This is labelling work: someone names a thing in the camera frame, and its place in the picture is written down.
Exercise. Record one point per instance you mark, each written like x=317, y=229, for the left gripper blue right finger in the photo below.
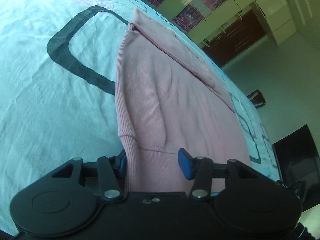
x=200, y=171

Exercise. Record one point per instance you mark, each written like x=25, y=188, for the lower left pink poster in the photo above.
x=188, y=18

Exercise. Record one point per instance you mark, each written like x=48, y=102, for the pink sweatshirt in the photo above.
x=168, y=98

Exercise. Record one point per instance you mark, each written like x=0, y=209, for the pale green wardrobe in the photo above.
x=274, y=15

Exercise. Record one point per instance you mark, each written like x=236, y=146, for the dark brown wooden door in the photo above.
x=237, y=38

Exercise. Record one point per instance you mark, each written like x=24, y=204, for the dark wooden chair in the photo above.
x=257, y=98

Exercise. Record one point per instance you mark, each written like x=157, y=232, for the black box beside bed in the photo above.
x=298, y=161

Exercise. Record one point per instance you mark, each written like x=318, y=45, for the light blue patterned bedsheet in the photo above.
x=58, y=90

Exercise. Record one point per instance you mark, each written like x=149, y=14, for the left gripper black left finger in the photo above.
x=111, y=177

